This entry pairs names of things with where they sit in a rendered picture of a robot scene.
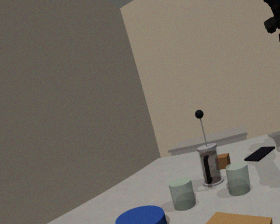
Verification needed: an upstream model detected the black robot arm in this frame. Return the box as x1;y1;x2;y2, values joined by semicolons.
264;0;280;34

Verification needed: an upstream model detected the blue cylinder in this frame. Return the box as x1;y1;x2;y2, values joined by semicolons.
115;205;167;224

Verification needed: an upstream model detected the glass french press with black knob plunger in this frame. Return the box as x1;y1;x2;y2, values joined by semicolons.
195;110;224;187

